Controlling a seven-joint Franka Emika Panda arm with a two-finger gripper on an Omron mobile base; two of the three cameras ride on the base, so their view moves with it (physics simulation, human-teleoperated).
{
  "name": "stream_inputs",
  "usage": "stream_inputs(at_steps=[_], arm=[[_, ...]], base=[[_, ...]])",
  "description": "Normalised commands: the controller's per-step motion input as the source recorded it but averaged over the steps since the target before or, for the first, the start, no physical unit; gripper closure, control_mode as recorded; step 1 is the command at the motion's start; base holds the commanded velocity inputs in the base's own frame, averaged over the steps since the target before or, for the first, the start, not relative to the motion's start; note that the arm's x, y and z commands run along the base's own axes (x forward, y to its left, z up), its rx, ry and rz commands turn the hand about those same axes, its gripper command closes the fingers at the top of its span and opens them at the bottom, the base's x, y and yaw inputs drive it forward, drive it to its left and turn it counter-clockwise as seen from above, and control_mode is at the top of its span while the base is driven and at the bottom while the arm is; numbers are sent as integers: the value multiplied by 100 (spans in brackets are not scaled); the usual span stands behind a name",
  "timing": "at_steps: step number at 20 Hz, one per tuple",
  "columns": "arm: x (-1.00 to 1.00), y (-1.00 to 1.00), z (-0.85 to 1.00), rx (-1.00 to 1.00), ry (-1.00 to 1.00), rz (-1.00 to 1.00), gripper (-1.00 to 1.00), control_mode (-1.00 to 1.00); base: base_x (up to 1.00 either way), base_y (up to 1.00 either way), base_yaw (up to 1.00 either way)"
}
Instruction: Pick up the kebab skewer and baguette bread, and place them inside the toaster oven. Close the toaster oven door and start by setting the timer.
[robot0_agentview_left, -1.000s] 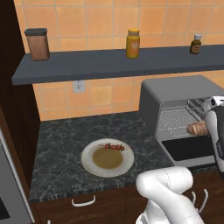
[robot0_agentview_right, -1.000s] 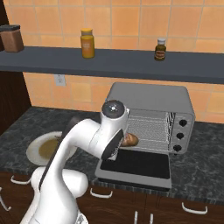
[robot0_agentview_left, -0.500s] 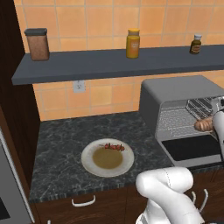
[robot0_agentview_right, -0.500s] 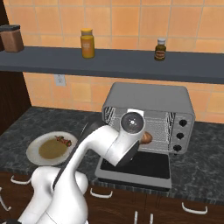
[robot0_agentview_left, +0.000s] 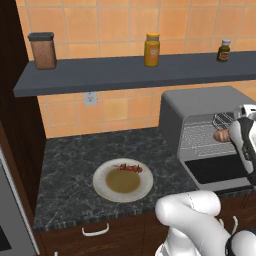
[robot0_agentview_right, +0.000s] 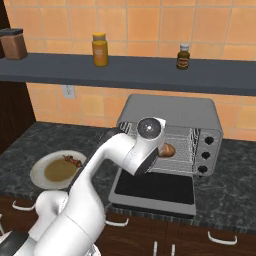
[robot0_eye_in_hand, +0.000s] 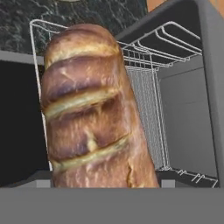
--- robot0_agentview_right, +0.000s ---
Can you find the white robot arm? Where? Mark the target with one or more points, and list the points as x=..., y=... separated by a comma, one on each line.
x=83, y=200

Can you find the brown baguette bread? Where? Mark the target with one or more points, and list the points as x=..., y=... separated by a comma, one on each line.
x=167, y=150

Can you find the silver toaster oven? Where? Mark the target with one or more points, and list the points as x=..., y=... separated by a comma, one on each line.
x=173, y=111

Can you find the kebab skewer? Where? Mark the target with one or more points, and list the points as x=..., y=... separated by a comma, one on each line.
x=72, y=160

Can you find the toaster oven door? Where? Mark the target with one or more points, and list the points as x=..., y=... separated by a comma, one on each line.
x=156, y=188

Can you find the black toaster oven knob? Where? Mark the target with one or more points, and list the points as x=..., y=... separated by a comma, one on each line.
x=209, y=140
x=202, y=169
x=206, y=155

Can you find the olive brown flat round food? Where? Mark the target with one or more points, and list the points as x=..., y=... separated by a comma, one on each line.
x=59, y=170

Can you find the yellow jar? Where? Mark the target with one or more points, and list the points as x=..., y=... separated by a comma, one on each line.
x=100, y=51

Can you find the small brown bottle white cap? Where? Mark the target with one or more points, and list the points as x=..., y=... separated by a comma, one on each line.
x=183, y=60

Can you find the white round plate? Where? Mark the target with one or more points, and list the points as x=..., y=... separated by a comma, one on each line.
x=38, y=175

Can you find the dark wooden tall cabinet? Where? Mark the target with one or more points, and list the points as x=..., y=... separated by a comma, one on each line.
x=13, y=113

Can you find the dark wooden base cabinets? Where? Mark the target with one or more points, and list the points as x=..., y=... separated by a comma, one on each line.
x=186, y=238

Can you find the brown canister black lid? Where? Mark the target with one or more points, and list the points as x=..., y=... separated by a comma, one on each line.
x=13, y=46

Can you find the dark grey wall shelf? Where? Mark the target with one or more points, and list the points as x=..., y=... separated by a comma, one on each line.
x=133, y=71

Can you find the white wall outlet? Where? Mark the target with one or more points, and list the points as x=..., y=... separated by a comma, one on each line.
x=68, y=91

